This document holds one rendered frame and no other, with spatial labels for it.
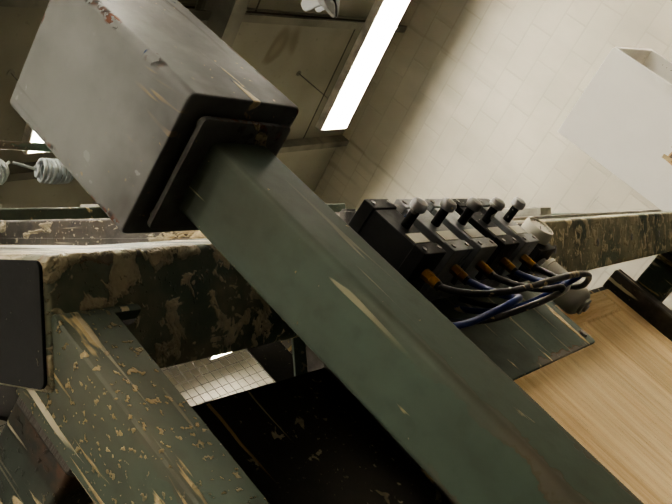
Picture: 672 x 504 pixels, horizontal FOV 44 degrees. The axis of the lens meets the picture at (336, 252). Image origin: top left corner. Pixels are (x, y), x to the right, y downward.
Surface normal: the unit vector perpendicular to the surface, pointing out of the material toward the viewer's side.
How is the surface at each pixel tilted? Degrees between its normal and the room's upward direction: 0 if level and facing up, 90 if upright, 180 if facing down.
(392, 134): 90
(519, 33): 90
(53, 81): 90
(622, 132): 90
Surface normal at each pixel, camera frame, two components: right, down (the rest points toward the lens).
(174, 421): 0.50, -0.77
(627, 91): -0.64, 0.16
